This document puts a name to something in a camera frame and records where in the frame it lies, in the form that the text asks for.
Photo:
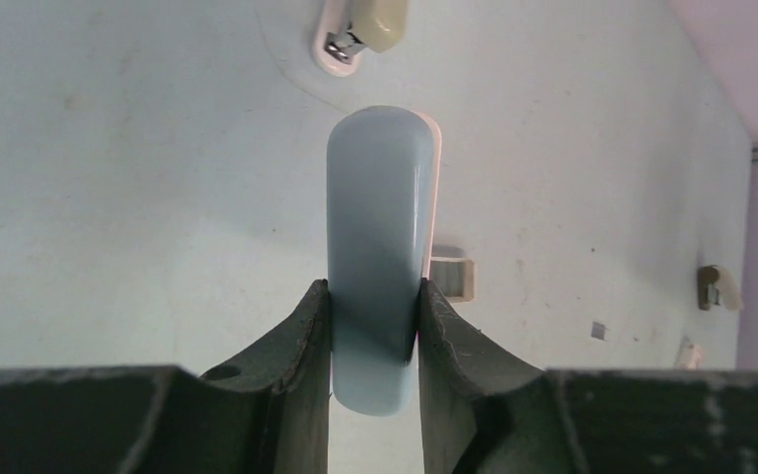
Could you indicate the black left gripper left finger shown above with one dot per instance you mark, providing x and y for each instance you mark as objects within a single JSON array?
[{"x": 263, "y": 410}]

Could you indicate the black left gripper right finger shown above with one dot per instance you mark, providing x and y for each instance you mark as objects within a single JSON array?
[{"x": 484, "y": 410}]

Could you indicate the silver staple strip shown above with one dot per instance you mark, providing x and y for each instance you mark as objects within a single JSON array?
[{"x": 598, "y": 331}]

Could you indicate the light blue white stapler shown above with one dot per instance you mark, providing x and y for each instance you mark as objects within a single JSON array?
[{"x": 382, "y": 186}]

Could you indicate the open staple box tray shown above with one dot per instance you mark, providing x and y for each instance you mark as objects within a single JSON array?
[{"x": 454, "y": 273}]

